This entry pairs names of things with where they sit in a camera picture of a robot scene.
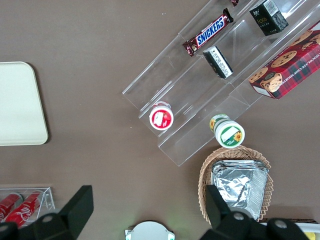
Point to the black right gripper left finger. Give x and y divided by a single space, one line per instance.
72 212

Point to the Snickers chocolate bar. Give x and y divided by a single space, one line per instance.
210 31

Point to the woven wicker basket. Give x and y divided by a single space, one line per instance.
207 162

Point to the clear acrylic tiered stand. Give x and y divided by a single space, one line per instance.
162 75

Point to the red tartan cookie box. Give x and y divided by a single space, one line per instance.
287 67

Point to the red cola can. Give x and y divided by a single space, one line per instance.
23 210
8 202

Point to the clear acrylic can holder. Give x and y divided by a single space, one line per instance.
48 197

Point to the green sunflower-lidded cup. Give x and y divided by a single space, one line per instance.
230 135

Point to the large black carton box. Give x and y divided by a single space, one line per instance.
266 20

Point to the foil wrapped sandwich pack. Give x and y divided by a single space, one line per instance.
232 185

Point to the white round device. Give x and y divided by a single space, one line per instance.
150 231

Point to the red-lidded yogurt cup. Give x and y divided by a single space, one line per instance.
161 118

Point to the dark red candy bar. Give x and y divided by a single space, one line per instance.
235 2

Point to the small black white-labelled box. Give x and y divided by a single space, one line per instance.
220 62

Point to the yellow item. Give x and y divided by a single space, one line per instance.
313 236

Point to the cream plastic tray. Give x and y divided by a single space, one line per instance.
20 105

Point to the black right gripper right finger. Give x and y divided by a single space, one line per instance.
217 215

